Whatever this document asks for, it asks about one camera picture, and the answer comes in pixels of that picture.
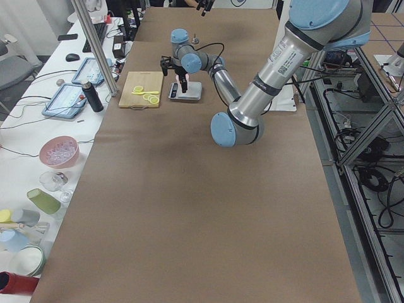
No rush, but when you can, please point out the yellow plastic knife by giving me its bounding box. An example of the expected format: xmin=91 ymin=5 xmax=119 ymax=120
xmin=131 ymin=91 xmax=160 ymax=95

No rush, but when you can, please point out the light blue cup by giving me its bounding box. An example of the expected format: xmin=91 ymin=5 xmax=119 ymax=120
xmin=1 ymin=229 xmax=30 ymax=253

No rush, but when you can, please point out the silver kitchen scale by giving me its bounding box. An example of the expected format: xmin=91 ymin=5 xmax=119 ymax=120
xmin=168 ymin=81 xmax=203 ymax=102

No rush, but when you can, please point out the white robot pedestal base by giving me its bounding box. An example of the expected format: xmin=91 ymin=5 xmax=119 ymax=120
xmin=270 ymin=1 xmax=296 ymax=111

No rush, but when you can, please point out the green plastic cup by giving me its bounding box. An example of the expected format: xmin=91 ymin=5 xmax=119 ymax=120
xmin=27 ymin=188 xmax=61 ymax=215

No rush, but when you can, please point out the far blue teach pendant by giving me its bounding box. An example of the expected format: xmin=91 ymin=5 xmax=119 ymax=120
xmin=71 ymin=57 xmax=104 ymax=86

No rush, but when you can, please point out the white green-rimmed bowl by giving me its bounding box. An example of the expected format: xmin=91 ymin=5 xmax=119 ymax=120
xmin=8 ymin=246 xmax=46 ymax=276

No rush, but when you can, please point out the black thermos bottle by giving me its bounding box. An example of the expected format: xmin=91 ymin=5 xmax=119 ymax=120
xmin=81 ymin=79 xmax=104 ymax=112

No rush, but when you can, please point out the pink plastic cup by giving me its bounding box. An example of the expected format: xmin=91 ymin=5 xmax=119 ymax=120
xmin=175 ymin=73 xmax=189 ymax=83

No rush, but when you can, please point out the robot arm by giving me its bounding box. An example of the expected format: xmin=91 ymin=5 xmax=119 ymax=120
xmin=170 ymin=0 xmax=373 ymax=147

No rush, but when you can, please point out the pink bowl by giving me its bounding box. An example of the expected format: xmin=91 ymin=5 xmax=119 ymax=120
xmin=39 ymin=136 xmax=80 ymax=169

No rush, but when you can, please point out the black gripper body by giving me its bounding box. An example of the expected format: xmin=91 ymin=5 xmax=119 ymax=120
xmin=202 ymin=0 xmax=214 ymax=6
xmin=173 ymin=65 xmax=187 ymax=75

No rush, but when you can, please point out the near blue teach pendant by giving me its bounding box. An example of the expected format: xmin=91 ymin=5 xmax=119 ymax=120
xmin=42 ymin=83 xmax=86 ymax=119

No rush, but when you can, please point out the lemon slice row end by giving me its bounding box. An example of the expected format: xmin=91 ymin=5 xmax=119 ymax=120
xmin=148 ymin=95 xmax=160 ymax=105

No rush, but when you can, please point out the clear glass sauce bottle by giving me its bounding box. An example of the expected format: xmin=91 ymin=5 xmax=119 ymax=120
xmin=191 ymin=34 xmax=199 ymax=45

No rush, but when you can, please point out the yellow plastic cup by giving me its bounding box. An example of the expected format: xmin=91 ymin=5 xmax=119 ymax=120
xmin=0 ymin=209 xmax=13 ymax=223

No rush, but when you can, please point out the wooden cutting board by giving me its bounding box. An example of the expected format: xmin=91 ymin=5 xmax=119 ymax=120
xmin=118 ymin=71 xmax=163 ymax=109

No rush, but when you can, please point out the lemon slice front pair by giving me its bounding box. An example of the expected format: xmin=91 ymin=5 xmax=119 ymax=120
xmin=132 ymin=85 xmax=145 ymax=95

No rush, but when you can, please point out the grey plastic cup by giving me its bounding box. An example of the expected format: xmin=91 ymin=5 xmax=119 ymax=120
xmin=11 ymin=209 xmax=40 ymax=227

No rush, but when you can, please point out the blue teach pendant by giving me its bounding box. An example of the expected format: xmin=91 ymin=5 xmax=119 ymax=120
xmin=71 ymin=57 xmax=104 ymax=86
xmin=42 ymin=83 xmax=86 ymax=119

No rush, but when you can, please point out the black keyboard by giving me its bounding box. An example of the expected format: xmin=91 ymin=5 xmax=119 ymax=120
xmin=82 ymin=22 xmax=109 ymax=54

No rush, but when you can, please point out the aluminium frame post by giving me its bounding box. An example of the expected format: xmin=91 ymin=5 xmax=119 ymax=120
xmin=71 ymin=0 xmax=118 ymax=97

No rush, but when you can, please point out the wine glass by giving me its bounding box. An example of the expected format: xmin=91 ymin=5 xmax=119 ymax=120
xmin=39 ymin=171 xmax=73 ymax=203

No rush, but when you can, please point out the black computer mouse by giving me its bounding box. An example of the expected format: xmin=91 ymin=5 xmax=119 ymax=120
xmin=65 ymin=53 xmax=80 ymax=62

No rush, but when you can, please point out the black phone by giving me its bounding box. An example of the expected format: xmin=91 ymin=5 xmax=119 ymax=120
xmin=57 ymin=33 xmax=78 ymax=41

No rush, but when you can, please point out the red cylinder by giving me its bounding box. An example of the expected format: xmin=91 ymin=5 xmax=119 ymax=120
xmin=1 ymin=271 xmax=39 ymax=295

